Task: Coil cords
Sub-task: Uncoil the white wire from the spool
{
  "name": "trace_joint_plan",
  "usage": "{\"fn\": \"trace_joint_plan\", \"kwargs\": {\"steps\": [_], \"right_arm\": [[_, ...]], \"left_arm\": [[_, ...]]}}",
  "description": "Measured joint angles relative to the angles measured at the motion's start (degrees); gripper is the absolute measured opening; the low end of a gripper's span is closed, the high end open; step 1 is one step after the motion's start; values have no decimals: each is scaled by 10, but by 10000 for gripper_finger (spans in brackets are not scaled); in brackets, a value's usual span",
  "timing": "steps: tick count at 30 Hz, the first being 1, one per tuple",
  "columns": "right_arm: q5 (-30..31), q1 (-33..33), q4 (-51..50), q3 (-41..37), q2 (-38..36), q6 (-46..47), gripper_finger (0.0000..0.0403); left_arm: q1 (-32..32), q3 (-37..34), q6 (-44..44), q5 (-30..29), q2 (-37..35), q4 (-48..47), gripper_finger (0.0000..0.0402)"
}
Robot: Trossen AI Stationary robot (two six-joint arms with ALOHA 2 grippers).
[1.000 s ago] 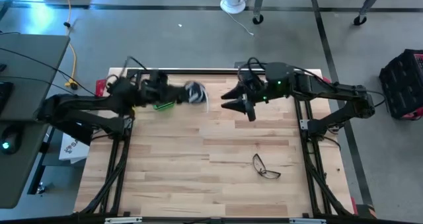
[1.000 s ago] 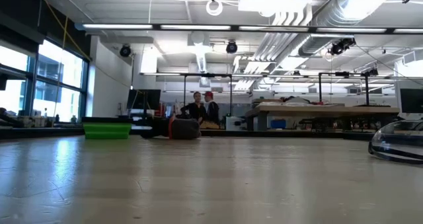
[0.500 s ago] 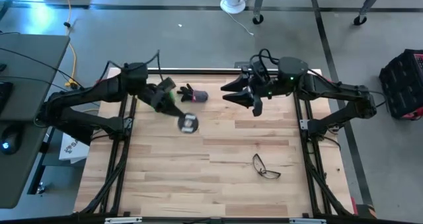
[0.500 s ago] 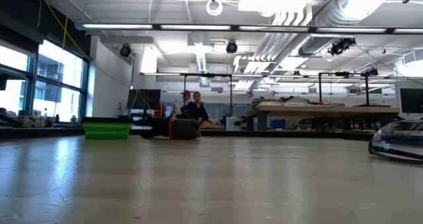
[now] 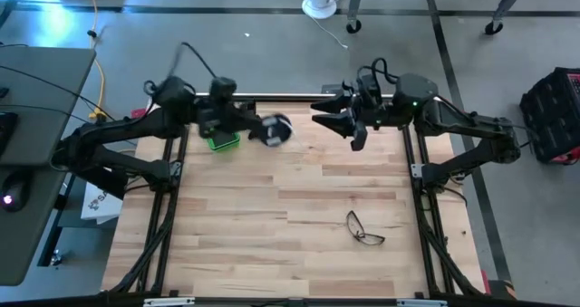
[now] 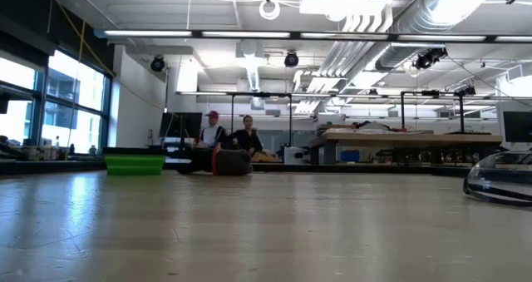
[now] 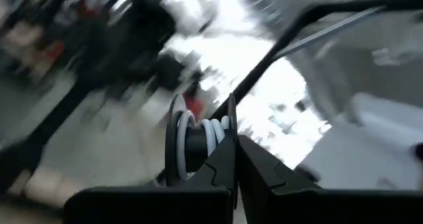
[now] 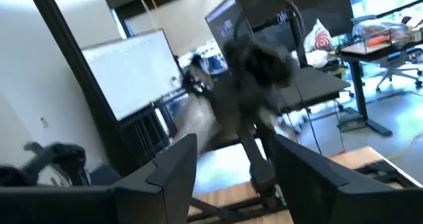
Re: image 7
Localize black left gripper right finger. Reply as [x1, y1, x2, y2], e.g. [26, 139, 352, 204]
[237, 134, 423, 224]

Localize white cord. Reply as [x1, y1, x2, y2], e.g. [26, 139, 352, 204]
[176, 110, 231, 181]

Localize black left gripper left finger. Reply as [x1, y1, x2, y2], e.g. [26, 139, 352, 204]
[62, 136, 239, 224]

